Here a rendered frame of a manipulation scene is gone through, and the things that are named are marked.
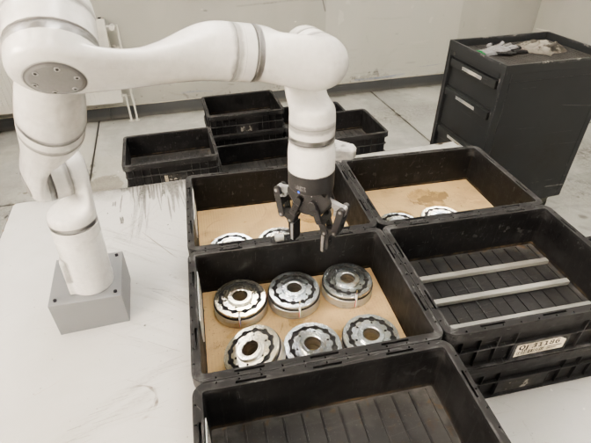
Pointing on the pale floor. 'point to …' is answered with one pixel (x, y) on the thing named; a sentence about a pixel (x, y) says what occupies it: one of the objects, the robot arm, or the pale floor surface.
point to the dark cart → (518, 106)
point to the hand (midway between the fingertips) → (310, 236)
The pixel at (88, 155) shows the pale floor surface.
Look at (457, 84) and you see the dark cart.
